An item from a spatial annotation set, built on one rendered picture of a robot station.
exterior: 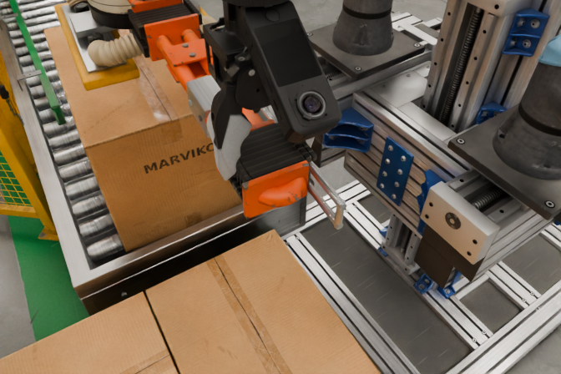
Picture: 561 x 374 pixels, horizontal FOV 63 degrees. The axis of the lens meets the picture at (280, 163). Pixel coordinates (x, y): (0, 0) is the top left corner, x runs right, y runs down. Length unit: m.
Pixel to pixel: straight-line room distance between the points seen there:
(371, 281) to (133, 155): 0.95
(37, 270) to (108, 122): 1.14
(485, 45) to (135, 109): 0.79
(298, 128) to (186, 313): 0.94
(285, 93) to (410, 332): 1.33
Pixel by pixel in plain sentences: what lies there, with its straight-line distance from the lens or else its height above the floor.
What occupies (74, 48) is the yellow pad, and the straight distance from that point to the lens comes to 1.00.
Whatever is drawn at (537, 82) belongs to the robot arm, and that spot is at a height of 1.20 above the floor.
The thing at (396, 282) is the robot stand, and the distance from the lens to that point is 1.71.
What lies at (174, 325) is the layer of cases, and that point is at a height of 0.54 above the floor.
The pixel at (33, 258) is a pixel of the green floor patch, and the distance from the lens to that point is 2.22.
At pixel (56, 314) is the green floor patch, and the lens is 2.02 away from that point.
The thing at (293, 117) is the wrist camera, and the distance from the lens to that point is 0.36.
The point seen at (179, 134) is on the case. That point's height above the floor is 0.90.
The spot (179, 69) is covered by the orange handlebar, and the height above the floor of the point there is 1.28.
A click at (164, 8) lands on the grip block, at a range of 0.80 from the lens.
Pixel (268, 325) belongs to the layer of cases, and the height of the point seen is 0.54.
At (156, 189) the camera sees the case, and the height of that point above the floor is 0.75.
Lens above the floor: 1.63
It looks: 44 degrees down
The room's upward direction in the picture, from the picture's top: straight up
